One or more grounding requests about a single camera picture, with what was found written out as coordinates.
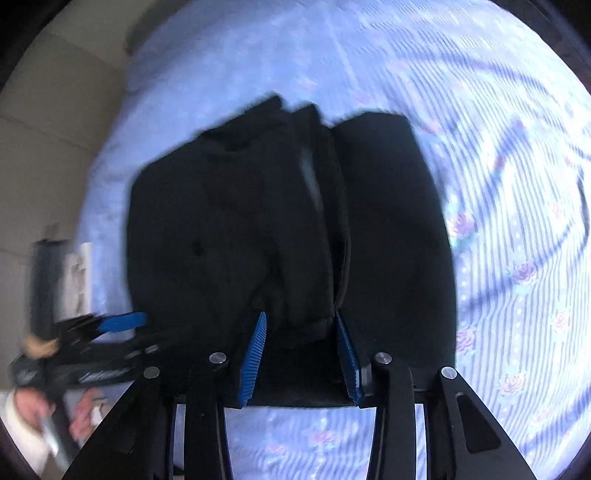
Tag blue striped floral bedsheet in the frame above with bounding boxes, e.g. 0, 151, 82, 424
77, 1, 590, 479

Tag left hand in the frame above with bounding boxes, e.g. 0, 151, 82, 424
12, 388, 105, 441

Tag dark grey pants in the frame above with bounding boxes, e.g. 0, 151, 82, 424
126, 96, 456, 407

